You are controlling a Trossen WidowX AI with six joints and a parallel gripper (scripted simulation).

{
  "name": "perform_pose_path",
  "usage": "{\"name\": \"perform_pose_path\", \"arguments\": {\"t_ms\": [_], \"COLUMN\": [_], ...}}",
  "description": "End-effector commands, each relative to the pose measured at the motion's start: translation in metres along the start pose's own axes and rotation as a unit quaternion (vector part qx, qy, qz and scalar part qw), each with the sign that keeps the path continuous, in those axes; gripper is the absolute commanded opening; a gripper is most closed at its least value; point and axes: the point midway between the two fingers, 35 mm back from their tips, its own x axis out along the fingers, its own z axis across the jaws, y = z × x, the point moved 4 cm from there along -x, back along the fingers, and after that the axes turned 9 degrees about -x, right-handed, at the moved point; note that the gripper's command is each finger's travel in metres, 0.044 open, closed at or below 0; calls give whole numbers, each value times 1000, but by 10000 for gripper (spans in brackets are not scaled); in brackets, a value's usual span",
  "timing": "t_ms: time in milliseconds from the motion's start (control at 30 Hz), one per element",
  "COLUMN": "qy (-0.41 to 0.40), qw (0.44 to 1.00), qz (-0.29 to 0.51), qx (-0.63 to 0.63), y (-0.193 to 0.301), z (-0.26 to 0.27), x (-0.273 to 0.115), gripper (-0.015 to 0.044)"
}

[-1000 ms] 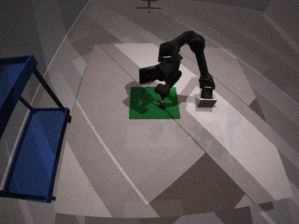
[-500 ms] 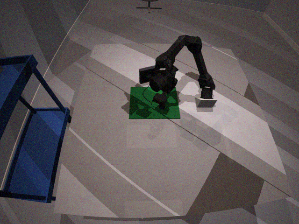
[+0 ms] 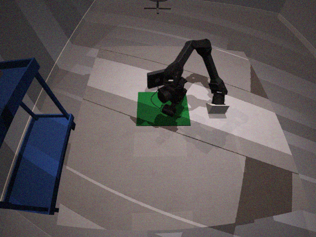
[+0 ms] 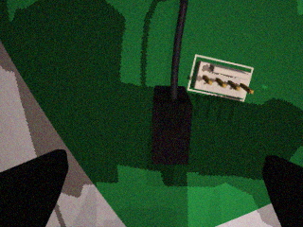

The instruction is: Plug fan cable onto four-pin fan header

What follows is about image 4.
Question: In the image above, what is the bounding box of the black cable with plug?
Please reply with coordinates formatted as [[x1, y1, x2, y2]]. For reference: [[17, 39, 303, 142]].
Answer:
[[151, 0, 192, 166]]

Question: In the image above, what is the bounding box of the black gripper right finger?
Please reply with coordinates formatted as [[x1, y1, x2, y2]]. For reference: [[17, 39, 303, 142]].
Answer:
[[262, 155, 303, 227]]

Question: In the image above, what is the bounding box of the green circuit board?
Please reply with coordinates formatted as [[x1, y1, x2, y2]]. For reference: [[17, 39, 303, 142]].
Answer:
[[0, 0, 303, 227]]

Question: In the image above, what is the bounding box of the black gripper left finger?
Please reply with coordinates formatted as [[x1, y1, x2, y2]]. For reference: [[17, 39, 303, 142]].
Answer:
[[0, 148, 69, 227]]

